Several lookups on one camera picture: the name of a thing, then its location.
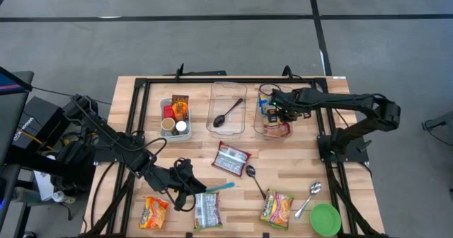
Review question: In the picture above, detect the thin black cable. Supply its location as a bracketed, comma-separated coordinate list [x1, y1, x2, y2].
[30, 86, 113, 106]

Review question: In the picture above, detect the black aluminium table frame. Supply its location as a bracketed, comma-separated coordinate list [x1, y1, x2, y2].
[81, 75, 390, 238]

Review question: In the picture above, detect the black spoon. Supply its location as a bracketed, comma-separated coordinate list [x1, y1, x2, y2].
[212, 97, 245, 128]

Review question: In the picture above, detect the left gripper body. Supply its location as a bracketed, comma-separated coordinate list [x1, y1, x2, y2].
[146, 162, 188, 196]

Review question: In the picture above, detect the black table clamp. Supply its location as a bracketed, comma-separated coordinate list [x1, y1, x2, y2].
[175, 62, 227, 78]
[282, 65, 295, 82]

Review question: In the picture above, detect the black box white logo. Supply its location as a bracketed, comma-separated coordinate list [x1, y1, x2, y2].
[13, 96, 64, 150]

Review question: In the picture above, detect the clear plastic container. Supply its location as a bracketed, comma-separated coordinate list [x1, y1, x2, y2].
[205, 81, 248, 140]
[253, 83, 297, 142]

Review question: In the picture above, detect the brown orange snack packet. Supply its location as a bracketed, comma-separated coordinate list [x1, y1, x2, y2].
[171, 94, 190, 122]

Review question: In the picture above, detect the white plastic bin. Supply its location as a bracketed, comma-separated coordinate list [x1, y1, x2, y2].
[158, 96, 193, 142]

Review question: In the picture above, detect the yellow cable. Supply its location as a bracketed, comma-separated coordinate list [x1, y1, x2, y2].
[21, 130, 54, 152]

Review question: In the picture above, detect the blue ramen packet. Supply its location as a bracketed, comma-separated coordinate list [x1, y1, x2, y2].
[258, 93, 275, 115]

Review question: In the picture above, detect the orange ramen packet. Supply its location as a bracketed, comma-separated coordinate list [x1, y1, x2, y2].
[138, 195, 170, 230]

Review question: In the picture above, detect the green plastic bowl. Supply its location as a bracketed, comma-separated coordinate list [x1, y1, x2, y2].
[309, 202, 343, 237]

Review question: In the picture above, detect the teal plastic spoon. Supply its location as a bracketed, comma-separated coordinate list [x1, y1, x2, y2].
[205, 181, 236, 193]

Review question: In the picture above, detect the red roast beef ramen packet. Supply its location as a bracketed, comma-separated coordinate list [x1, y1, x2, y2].
[211, 140, 252, 178]

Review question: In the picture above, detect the dark metal spoon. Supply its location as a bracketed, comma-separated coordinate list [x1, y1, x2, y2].
[245, 164, 267, 200]

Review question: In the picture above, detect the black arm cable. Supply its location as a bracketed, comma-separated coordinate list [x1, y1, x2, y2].
[258, 82, 285, 98]
[131, 137, 196, 213]

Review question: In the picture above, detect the white paper sheet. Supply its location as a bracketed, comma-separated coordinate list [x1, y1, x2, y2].
[33, 156, 54, 202]

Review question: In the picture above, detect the green pink ramen packet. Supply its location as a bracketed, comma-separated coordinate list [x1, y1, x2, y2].
[259, 188, 295, 231]
[193, 191, 223, 231]

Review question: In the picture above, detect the black equipment beside table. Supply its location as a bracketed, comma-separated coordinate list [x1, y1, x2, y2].
[52, 138, 97, 196]

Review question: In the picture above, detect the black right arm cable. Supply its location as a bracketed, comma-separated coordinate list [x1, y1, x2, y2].
[258, 82, 285, 98]

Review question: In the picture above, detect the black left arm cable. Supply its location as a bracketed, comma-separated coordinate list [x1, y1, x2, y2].
[131, 137, 196, 213]

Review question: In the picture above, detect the black hanging power cable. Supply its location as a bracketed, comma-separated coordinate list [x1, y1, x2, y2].
[90, 161, 117, 232]

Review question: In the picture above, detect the red yellow ramen packet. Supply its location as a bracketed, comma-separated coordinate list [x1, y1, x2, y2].
[261, 119, 294, 140]

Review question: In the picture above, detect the tan-lidded spice jar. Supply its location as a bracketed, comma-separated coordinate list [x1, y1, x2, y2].
[161, 117, 177, 133]

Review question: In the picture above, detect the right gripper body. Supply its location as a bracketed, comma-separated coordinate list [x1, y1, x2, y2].
[270, 88, 306, 116]

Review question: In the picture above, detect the shiny silver spoon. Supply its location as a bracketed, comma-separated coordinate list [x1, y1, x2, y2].
[294, 181, 323, 220]

